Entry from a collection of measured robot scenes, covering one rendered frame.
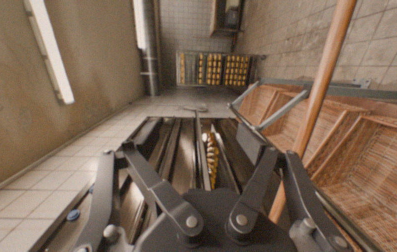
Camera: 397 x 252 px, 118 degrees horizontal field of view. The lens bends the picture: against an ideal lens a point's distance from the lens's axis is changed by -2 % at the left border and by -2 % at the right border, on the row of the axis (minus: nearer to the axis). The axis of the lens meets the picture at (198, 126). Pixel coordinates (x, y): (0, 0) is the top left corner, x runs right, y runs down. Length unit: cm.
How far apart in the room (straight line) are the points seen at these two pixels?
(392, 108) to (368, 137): 16
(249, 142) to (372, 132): 88
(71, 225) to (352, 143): 138
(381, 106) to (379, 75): 75
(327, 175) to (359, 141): 23
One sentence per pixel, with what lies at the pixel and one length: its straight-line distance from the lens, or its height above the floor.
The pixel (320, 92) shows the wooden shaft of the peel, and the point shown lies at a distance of 41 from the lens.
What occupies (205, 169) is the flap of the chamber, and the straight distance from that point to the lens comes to 74.
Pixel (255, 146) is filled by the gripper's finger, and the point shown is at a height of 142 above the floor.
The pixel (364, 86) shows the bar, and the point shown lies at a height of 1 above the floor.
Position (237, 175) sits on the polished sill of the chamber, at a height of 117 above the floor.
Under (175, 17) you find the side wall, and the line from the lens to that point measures 543.
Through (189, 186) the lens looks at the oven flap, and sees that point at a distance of 83.
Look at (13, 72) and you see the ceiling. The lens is 141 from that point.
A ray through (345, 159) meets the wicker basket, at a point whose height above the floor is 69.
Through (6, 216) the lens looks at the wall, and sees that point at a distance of 112.
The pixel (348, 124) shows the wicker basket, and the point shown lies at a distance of 100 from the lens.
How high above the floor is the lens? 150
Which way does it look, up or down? 4 degrees down
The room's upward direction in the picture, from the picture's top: 89 degrees counter-clockwise
